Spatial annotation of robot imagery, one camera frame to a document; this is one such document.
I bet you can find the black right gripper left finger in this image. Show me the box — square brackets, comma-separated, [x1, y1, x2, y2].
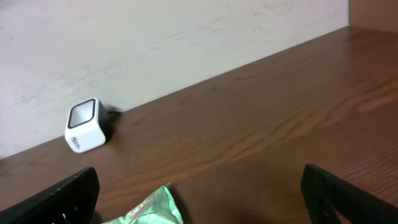
[1, 167, 100, 224]

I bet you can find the pale green wipes packet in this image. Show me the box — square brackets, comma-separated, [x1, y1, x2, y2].
[103, 184, 183, 224]

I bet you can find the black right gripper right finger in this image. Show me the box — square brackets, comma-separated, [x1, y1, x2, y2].
[300, 164, 397, 223]

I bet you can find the white barcode scanner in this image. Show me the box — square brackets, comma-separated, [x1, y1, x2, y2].
[64, 98, 110, 153]

